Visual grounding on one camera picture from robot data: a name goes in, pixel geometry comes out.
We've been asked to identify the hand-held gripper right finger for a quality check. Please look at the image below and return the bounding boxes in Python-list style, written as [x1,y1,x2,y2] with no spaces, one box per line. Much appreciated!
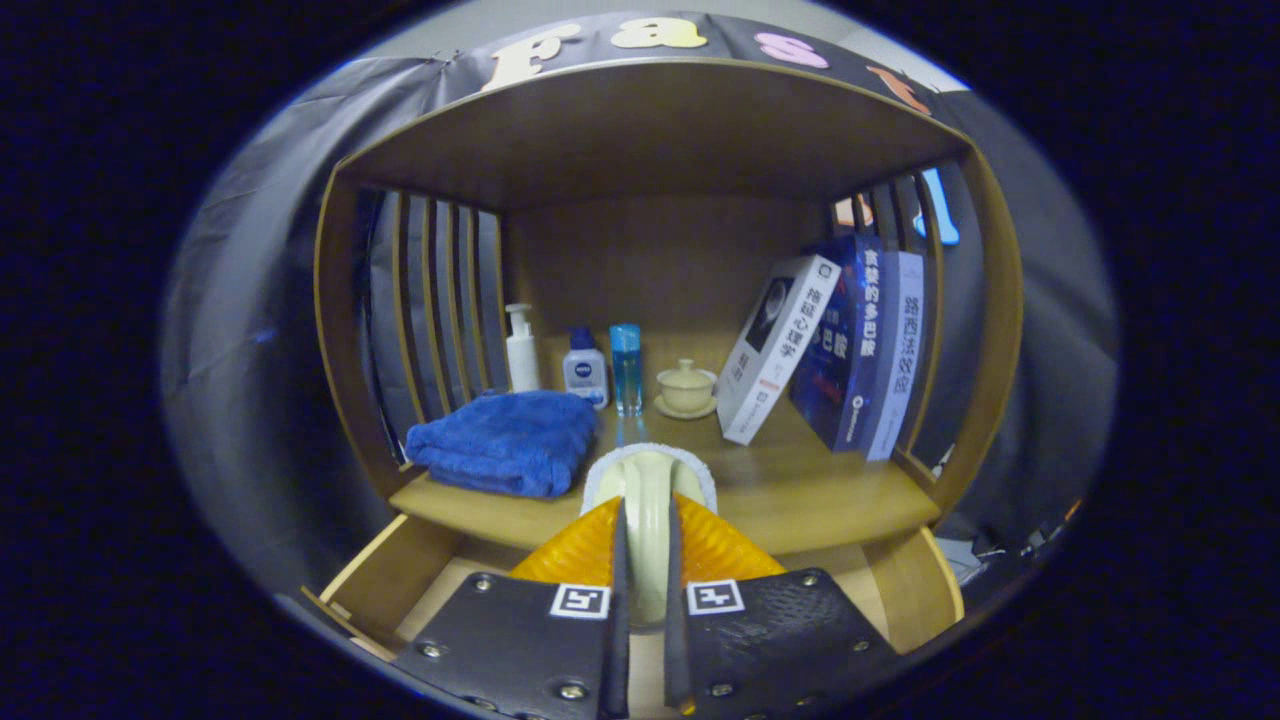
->
[663,492,901,717]

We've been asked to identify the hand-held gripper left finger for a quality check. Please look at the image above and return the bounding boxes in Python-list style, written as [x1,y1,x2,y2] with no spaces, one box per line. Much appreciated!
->
[392,495,633,720]

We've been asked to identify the cream brush with white sponge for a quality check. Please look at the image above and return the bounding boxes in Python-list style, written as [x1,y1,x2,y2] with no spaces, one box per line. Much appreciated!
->
[580,442,719,631]

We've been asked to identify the wooden drawer with black knob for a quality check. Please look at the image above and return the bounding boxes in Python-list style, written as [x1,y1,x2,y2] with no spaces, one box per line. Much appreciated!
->
[300,512,966,719]

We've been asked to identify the wooden countertop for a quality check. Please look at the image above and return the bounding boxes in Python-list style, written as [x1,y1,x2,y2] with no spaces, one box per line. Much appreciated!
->
[388,395,943,556]

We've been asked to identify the wooden cabinet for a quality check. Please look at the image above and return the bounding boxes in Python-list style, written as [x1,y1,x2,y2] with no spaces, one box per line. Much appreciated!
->
[313,57,1026,521]

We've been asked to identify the blue folded towel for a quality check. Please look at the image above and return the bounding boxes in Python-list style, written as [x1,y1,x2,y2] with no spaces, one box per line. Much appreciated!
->
[405,390,601,499]

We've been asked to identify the cream lidded teacup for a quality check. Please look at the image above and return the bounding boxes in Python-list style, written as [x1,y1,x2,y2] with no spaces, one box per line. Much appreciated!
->
[654,358,720,421]

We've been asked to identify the clear blue bottle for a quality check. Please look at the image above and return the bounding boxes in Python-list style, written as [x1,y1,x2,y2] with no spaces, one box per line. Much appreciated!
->
[609,322,644,418]

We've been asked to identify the white bottle with blue cap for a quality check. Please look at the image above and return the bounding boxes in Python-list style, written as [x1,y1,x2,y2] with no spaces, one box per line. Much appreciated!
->
[562,326,610,411]

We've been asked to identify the white pump bottle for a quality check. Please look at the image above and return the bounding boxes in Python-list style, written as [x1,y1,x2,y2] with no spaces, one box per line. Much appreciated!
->
[504,303,542,394]

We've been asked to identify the white book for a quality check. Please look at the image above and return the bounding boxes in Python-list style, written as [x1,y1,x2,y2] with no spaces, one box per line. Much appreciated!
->
[716,254,843,447]

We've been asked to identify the dark blue book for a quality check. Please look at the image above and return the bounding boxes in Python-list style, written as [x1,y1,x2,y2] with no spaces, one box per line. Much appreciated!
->
[788,234,886,453]

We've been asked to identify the light blue book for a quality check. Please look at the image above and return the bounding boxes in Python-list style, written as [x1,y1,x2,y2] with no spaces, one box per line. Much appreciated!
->
[865,250,926,463]

